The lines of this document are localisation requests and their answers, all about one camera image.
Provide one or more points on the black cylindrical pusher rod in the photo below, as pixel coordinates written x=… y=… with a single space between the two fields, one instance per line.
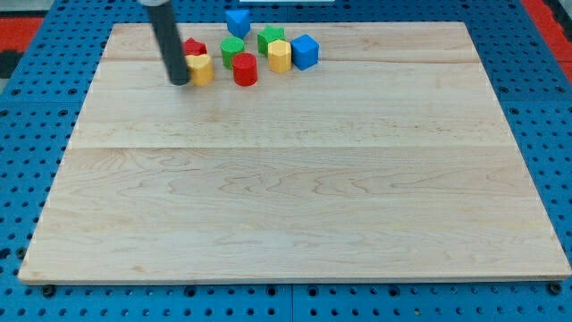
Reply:
x=164 y=25

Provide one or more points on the red star block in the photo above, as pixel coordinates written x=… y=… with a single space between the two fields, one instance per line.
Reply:
x=194 y=47

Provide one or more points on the yellow heart block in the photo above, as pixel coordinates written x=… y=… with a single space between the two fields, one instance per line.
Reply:
x=201 y=69

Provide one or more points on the green star block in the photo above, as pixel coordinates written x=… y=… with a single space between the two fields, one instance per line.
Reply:
x=268 y=35

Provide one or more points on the green cylinder block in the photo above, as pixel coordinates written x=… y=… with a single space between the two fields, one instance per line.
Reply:
x=230 y=47

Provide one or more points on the blue triangle block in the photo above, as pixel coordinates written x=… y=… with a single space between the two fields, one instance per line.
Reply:
x=238 y=22

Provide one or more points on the red cylinder block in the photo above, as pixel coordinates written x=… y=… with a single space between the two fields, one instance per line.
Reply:
x=244 y=67

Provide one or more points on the yellow hexagon block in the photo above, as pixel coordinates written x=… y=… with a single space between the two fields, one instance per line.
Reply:
x=279 y=56

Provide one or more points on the blue cube block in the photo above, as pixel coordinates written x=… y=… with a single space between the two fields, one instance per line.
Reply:
x=305 y=52

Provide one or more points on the light wooden board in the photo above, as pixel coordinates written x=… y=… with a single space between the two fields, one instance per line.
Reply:
x=390 y=161

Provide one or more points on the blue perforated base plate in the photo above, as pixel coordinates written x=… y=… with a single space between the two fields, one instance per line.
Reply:
x=42 y=101

